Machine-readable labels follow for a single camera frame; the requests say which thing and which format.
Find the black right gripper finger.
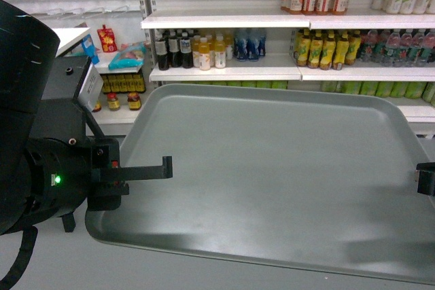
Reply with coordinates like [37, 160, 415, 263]
[416, 162, 435, 197]

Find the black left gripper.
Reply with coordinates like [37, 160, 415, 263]
[23, 138, 173, 232]

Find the grey silver rectangular tray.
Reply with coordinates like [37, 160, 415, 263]
[86, 84, 434, 285]

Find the teal snack bag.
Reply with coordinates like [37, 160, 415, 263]
[108, 43, 147, 70]

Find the red spout pouch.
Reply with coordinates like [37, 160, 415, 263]
[97, 24, 118, 53]

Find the white metal shelf unit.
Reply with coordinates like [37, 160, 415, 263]
[137, 0, 435, 134]

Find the white pegboard hook rack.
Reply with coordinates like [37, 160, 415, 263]
[2, 0, 143, 19]

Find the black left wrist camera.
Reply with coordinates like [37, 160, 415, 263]
[30, 56, 104, 145]

